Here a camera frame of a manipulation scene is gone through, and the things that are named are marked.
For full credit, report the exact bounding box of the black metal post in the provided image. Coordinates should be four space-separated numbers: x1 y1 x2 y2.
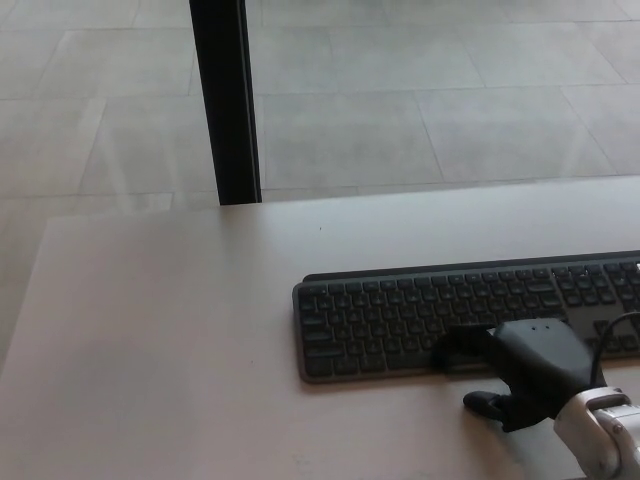
188 0 264 206

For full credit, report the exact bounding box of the black keyboard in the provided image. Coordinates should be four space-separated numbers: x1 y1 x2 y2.
291 249 640 385

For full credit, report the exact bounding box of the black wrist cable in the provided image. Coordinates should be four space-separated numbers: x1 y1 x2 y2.
589 310 640 389

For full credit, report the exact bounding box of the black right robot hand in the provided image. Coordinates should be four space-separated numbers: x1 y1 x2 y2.
429 317 609 434

